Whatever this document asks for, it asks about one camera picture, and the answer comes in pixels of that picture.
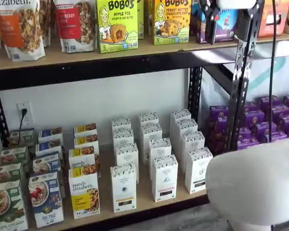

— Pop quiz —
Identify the blue Flax Plus oatmeal box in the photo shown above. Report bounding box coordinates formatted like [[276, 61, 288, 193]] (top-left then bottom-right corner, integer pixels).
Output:
[[35, 139, 64, 157], [32, 151, 62, 175], [38, 127, 64, 144], [28, 171, 65, 228]]

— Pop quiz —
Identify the orange granola bag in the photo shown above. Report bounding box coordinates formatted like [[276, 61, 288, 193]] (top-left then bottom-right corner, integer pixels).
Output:
[[0, 0, 47, 62]]

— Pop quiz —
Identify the purple blue snack box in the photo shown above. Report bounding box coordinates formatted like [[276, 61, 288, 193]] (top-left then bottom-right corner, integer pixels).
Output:
[[191, 0, 239, 45]]

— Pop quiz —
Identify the orange snack box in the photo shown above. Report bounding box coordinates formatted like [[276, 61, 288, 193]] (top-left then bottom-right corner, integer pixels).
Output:
[[257, 0, 286, 39]]

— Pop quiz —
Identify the long wooden shelf board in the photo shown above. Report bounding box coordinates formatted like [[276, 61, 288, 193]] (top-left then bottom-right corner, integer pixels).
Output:
[[0, 33, 240, 72]]

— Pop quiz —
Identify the white box yellow strip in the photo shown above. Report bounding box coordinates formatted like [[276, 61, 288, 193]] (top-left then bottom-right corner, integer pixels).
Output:
[[111, 116, 131, 133], [114, 142, 140, 183], [110, 163, 138, 213], [112, 128, 134, 148]]

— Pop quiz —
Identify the yellow Bobo's peanut butter box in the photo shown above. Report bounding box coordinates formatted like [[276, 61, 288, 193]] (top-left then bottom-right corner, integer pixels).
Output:
[[154, 0, 192, 46]]

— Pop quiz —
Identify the red granola bag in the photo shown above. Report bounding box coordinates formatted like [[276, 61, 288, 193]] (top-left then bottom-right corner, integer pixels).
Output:
[[53, 0, 98, 54]]

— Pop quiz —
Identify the short wooden shelf board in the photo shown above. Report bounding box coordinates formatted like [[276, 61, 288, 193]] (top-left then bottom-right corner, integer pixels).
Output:
[[255, 32, 289, 45]]

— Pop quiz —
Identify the black power plug cord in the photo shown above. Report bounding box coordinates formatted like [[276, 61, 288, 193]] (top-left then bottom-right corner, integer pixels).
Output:
[[18, 108, 28, 145]]

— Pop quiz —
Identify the black metal rack frame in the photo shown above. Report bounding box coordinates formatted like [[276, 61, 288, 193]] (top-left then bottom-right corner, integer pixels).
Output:
[[0, 0, 265, 231]]

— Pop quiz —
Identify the green oatmeal box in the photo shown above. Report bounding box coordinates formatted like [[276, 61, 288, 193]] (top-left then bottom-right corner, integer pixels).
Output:
[[0, 163, 23, 186], [0, 179, 29, 231], [0, 146, 29, 167], [9, 128, 36, 149]]

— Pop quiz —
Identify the green Bobo's apple pie box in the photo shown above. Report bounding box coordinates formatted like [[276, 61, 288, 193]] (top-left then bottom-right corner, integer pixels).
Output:
[[96, 0, 139, 54]]

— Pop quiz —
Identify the white yellow Purely Elizabeth box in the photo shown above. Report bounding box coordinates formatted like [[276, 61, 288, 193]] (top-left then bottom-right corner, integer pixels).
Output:
[[68, 146, 102, 178], [68, 166, 101, 219], [73, 134, 100, 151], [73, 123, 98, 138]]

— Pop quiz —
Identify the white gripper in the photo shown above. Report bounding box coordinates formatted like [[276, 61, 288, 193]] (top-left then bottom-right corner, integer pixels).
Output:
[[198, 0, 256, 45]]

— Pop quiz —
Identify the white box black strip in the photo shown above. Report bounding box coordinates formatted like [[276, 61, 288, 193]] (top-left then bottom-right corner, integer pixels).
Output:
[[181, 130, 206, 173], [170, 108, 192, 140], [175, 118, 199, 154], [184, 147, 213, 194]]

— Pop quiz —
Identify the white granola bag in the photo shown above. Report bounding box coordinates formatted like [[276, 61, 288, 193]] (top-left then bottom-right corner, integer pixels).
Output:
[[38, 0, 57, 48]]

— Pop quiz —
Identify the white wall outlet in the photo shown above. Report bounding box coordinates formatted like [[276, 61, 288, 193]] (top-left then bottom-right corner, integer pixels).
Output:
[[16, 102, 33, 126]]

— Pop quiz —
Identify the wooden shelf board under boxes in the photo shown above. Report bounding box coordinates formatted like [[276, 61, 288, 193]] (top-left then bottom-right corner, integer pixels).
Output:
[[26, 141, 210, 231]]

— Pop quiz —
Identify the white sheet teal print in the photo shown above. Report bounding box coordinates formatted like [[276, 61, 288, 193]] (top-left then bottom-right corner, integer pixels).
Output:
[[201, 40, 289, 112]]

